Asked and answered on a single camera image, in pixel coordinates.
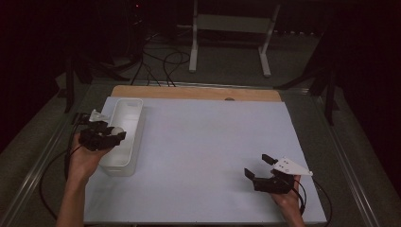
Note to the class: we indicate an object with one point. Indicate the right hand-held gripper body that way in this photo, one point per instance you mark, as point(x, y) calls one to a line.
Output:
point(277, 183)

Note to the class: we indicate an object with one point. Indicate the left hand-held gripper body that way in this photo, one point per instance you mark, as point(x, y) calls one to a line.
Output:
point(94, 138)

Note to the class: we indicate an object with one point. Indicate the white ping-pong ball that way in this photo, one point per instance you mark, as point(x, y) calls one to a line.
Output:
point(117, 130)

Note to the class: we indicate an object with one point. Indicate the white plastic bin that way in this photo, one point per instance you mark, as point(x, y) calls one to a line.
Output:
point(127, 119)

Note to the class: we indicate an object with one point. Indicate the person's right hand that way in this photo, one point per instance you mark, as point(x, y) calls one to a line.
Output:
point(288, 201)

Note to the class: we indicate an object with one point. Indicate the person's left hand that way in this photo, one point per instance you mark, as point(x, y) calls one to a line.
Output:
point(83, 164)

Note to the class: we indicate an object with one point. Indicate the white table sheet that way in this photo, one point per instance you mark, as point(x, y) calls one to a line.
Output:
point(205, 157)

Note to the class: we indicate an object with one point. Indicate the black tripod stand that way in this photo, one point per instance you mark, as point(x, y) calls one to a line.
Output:
point(85, 72)
point(321, 78)

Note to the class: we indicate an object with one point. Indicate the grey metal stand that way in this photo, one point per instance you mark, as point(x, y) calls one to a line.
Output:
point(233, 23)

